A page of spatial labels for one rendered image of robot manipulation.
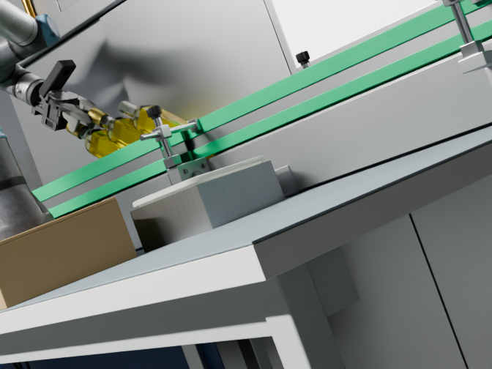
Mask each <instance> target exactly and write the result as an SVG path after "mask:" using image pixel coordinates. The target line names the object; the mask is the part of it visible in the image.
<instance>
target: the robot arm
mask: <svg viewBox="0 0 492 369"><path fill-rule="evenodd" d="M59 38H60V34H59V30H58V28H57V26H56V24H55V23H54V21H53V19H52V18H51V17H50V16H49V15H47V14H42V15H39V16H36V17H35V18H33V17H32V16H30V15H28V14H26V13H25V12H24V11H22V10H20V9H19V8H17V7H16V6H14V5H13V4H11V3H9V2H8V1H7V0H0V90H2V91H5V92H6V93H8V94H11V95H12V96H13V97H16V98H17V99H19V100H21V101H23V102H24V103H26V104H28V105H30V106H31V114H33V115H41V116H42V121H41V124H43V125H45V126H46V127H48V128H50V129H52V130H53V131H55V132H56V131H57V130H63V129H66V126H67V123H68V124H69V130H70V132H71V133H75V131H76V130H77V127H78V125H79V123H80V121H82V122H85V123H86V126H87V127H88V128H89V129H90V130H91V129H93V128H94V126H95V123H93V122H92V119H91V118H90V116H89V115H88V112H89V110H90V109H92V108H97V109H99V108H98V107H97V106H96V105H95V104H94V103H93V102H92V101H90V100H88V99H86V98H85V97H81V96H79V95H77V94H75V93H72V92H69V91H63V90H62V88H63V86H64V85H65V84H66V82H67V80H68V79H69V77H70V76H71V75H72V73H73V71H74V70H75V68H76V65H75V63H74V61H73V60H72V59H70V60H59V61H57V63H56V64H55V66H54V67H53V69H52V70H51V72H50V74H49V75H48V77H47V78H46V80H44V79H43V78H41V77H39V76H37V75H35V74H33V73H32V72H29V71H28V70H25V69H24V68H22V67H21V66H20V65H19V64H18V63H19V62H21V61H23V60H24V59H27V58H29V57H30V56H33V55H34V54H36V53H38V52H40V51H42V50H44V49H46V48H49V47H50V46H51V45H53V44H54V43H56V42H58V41H59ZM77 105H78V106H79V107H78V108H77ZM53 220H55V219H54V217H53V215H52V214H51V213H50V212H49V211H48V209H47V208H46V207H45V206H44V205H43V204H42V203H41V202H40V200H39V199H38V198H37V197H36V196H35V195H34V194H33V192H32V191H30V189H29V187H28V185H27V183H26V180H25V179H24V176H23V174H22V172H21V169H20V167H19V165H18V162H17V160H16V159H15V155H14V154H13V152H12V150H11V147H10V145H9V143H8V141H7V136H6V135H5V134H4V132H3V130H2V128H1V126H0V241H2V240H5V239H8V238H10V237H12V236H15V235H17V234H21V233H23V232H25V231H28V230H30V229H33V228H36V227H37V226H41V225H43V224H46V223H49V222H50V221H53Z"/></svg>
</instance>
